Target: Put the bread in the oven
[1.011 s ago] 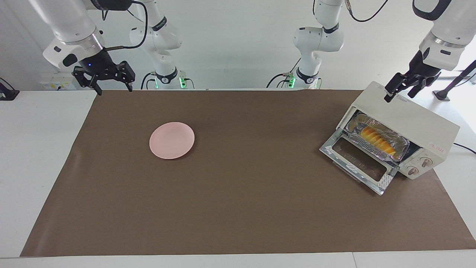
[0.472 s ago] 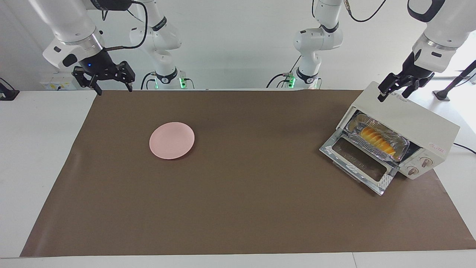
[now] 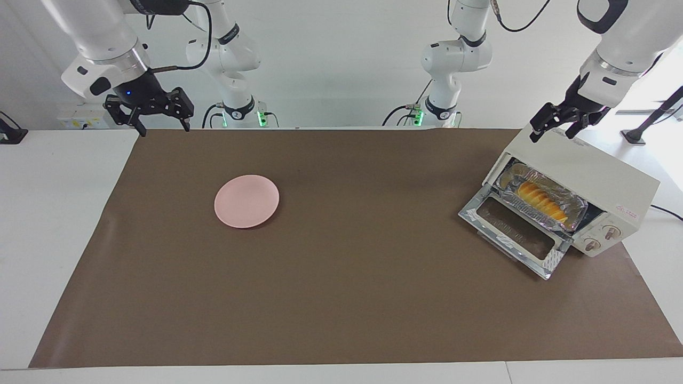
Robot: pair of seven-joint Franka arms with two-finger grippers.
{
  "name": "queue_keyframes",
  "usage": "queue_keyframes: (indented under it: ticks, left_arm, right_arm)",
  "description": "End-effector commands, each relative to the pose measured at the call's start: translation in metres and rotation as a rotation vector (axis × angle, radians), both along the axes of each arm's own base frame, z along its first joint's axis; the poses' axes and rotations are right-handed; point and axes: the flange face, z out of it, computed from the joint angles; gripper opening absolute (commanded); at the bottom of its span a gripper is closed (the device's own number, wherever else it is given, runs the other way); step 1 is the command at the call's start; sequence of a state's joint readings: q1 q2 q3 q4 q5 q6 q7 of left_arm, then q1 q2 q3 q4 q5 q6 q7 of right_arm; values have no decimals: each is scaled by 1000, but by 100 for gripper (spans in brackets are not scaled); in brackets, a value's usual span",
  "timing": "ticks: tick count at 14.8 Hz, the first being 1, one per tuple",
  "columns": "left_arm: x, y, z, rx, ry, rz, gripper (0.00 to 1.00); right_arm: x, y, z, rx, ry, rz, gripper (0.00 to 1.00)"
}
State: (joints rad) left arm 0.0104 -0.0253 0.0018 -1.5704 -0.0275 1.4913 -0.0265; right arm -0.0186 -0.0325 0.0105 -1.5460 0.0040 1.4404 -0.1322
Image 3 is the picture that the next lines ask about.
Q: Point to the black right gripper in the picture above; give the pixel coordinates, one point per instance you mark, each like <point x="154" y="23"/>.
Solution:
<point x="136" y="92"/>

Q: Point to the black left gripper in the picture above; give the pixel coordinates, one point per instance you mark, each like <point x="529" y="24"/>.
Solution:
<point x="573" y="109"/>

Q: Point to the aluminium foil baking tray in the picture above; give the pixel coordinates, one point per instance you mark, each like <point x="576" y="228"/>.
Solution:
<point x="509" y="178"/>

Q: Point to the sliced yellow bread loaf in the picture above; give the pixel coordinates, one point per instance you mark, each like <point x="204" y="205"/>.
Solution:
<point x="539" y="200"/>

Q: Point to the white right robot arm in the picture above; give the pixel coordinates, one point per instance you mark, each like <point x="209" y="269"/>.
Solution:
<point x="101" y="32"/>

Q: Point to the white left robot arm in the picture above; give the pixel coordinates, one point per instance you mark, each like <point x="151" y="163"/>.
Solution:
<point x="629" y="42"/>

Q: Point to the cream toaster oven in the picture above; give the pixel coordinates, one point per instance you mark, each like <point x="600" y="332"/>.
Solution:
<point x="603" y="176"/>

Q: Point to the beige oven knob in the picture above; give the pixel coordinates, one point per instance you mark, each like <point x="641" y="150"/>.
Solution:
<point x="611" y="232"/>
<point x="591" y="245"/>

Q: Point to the glass oven door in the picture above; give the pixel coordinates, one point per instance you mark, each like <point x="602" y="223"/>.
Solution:
<point x="512" y="242"/>

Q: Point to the black stand with long boom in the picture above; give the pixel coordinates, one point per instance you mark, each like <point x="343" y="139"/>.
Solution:
<point x="635" y="136"/>

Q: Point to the black stand with flat foot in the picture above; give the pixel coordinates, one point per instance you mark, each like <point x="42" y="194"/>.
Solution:
<point x="10" y="136"/>

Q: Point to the pink round plate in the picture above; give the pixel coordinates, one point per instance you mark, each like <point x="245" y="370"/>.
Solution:
<point x="246" y="201"/>

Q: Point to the brown table mat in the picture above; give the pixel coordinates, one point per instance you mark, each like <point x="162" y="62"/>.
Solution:
<point x="373" y="266"/>

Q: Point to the white wall socket box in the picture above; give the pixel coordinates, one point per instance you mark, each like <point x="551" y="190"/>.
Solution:
<point x="80" y="121"/>

